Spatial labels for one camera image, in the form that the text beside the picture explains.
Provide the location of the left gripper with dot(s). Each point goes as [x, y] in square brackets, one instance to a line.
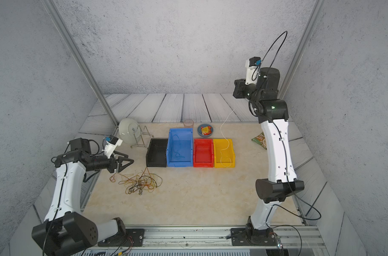
[117, 168]

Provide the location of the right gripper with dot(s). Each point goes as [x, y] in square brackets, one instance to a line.
[241, 85]

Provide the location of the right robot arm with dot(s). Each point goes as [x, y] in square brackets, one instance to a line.
[260, 88]

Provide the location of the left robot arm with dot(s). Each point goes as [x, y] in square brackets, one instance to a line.
[65, 231]

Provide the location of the white plate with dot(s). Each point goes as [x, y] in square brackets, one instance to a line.
[129, 131]

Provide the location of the black storage bin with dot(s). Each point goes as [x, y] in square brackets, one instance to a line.
[156, 154]

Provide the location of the green food packet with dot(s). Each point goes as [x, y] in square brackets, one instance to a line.
[260, 140]

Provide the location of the blue bowl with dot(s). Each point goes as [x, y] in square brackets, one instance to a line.
[198, 130]

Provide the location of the red yellow snack packet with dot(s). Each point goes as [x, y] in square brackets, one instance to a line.
[206, 130]

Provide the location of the blue storage bin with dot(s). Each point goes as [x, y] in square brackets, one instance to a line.
[180, 147]

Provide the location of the pink plastic cup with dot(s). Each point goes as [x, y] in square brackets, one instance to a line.
[188, 123]

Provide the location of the yellow storage bin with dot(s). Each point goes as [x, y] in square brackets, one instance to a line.
[224, 154]

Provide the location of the red storage bin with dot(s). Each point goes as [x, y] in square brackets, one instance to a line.
[203, 153]

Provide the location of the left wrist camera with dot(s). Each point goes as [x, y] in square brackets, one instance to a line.
[110, 144]

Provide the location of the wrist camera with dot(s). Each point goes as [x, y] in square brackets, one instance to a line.
[110, 144]
[252, 70]

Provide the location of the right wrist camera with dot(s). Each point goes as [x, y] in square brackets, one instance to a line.
[252, 70]

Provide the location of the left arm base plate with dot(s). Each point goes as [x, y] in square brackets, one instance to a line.
[132, 237]

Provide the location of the right aluminium frame post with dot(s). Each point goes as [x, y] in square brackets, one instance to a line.
[309, 29]

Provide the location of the aluminium frame post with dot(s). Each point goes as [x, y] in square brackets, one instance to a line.
[309, 29]
[77, 55]

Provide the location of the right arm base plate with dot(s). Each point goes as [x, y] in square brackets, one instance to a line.
[245, 237]

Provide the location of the aluminium front rail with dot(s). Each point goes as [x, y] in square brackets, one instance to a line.
[291, 240]

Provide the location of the left aluminium frame post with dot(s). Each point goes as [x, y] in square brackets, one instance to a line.
[77, 55]

